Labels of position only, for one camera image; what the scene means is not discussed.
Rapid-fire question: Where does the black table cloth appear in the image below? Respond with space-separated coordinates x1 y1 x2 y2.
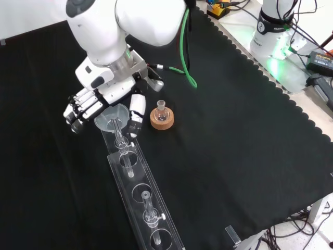
0 5 333 250

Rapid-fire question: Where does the black power adapter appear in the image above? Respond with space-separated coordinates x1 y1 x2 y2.
305 50 333 78

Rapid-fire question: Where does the cork ring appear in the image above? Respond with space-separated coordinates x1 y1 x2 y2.
149 108 174 130

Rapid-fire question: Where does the grey metal base plate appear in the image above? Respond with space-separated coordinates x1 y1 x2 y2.
217 15 317 96

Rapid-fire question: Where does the black floor cable bundle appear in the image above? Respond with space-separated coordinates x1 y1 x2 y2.
260 205 333 250

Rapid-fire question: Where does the small glass round-bottom flask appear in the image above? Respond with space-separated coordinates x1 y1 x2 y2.
153 100 169 122

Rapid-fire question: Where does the black handle tool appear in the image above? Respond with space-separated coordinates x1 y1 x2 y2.
305 73 333 110

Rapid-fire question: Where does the white table leg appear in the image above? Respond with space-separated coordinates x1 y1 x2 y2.
309 192 333 224

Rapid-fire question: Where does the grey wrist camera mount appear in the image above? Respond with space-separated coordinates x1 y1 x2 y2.
142 64 164 92

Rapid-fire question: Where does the clear plastic funnel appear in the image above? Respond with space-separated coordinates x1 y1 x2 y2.
94 104 130 133

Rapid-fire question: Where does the clear acrylic funnel stand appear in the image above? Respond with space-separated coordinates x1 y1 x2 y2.
100 118 185 250

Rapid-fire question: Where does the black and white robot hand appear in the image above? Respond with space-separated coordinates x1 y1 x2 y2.
63 77 147 139

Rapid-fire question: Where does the green cable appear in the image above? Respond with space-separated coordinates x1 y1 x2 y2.
169 7 198 89

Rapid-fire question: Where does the yellow stop button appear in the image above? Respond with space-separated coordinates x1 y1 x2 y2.
207 0 231 19

